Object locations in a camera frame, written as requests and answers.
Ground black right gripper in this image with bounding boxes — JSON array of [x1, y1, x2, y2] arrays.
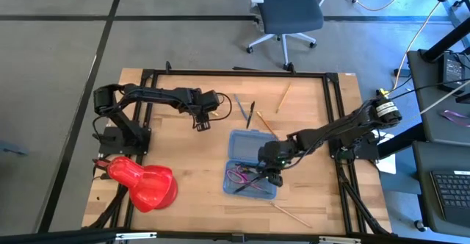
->
[[257, 140, 297, 188]]

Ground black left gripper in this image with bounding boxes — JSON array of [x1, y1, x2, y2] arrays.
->
[[188, 88, 222, 132]]

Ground purple scissors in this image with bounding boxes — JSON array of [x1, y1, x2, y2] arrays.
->
[[225, 165, 275, 195]]

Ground blue translucent plastic supply box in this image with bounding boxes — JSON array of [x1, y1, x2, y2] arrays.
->
[[223, 129, 281, 201]]

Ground blue pen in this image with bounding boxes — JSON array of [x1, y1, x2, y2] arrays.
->
[[234, 93, 249, 121]]

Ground natural wood pencil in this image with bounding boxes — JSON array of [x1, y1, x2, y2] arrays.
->
[[270, 201, 313, 229], [275, 83, 292, 115]]

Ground orange pencil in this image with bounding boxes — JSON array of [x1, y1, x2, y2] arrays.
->
[[256, 110, 279, 139]]

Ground red plastic lamp shade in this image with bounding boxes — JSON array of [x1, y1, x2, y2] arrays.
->
[[93, 156, 178, 213]]

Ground white paper sheet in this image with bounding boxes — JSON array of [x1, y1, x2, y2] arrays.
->
[[369, 128, 398, 176]]

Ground grey office chair white base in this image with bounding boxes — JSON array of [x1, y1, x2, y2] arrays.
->
[[246, 0, 346, 72]]

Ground grey side desk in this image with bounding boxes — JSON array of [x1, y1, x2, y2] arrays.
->
[[406, 48, 470, 148]]

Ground dark laptop keyboard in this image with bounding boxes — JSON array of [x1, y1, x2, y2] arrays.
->
[[419, 169, 470, 237]]

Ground black beam with silver brackets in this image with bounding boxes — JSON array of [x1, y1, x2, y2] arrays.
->
[[0, 227, 470, 244]]

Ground purple ribbon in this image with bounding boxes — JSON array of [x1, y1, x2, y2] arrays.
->
[[439, 109, 470, 129]]

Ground black power adapter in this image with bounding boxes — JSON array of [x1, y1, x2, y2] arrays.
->
[[438, 51, 466, 93]]

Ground black diagonal pole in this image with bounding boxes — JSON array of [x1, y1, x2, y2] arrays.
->
[[419, 26, 470, 63]]

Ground black aluminium table frame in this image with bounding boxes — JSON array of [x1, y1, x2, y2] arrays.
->
[[82, 60, 393, 237]]

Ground white cable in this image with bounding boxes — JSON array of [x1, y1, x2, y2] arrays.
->
[[383, 88, 470, 137]]

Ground long yellow cable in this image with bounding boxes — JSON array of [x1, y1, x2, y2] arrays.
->
[[377, 0, 466, 101]]

